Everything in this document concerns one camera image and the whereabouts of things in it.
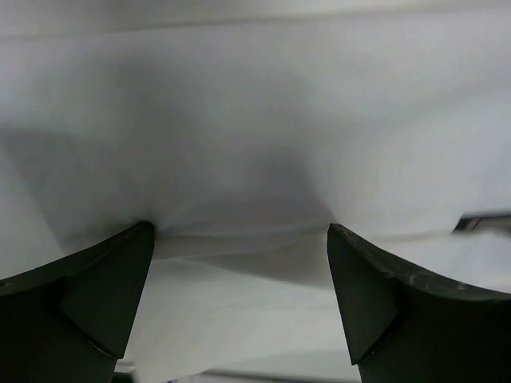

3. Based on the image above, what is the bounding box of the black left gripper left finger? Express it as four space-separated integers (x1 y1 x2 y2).
1 222 155 382

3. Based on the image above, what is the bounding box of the white t shirt robot print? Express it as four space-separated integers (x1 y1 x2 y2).
1 10 510 382

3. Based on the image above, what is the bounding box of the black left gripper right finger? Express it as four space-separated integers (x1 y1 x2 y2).
327 224 510 383

